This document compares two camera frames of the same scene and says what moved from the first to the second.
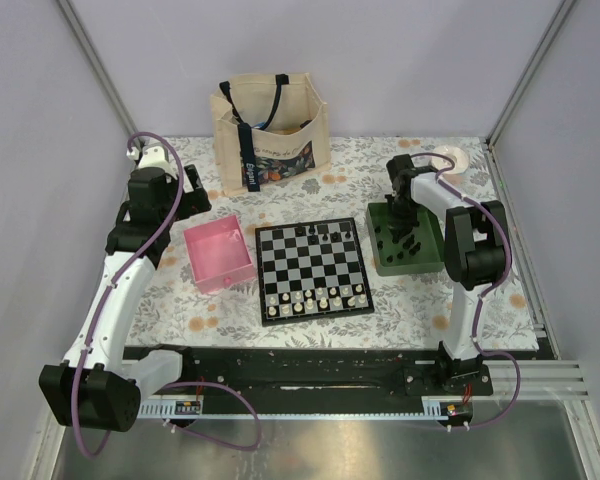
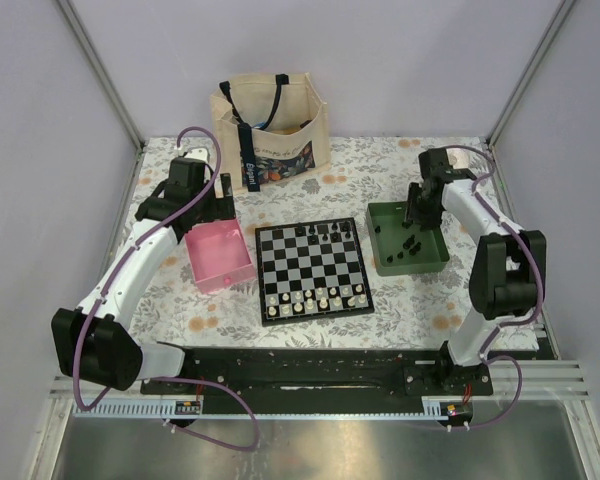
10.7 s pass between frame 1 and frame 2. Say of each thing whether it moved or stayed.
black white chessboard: stayed
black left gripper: moved
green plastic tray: stayed
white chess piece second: stayed
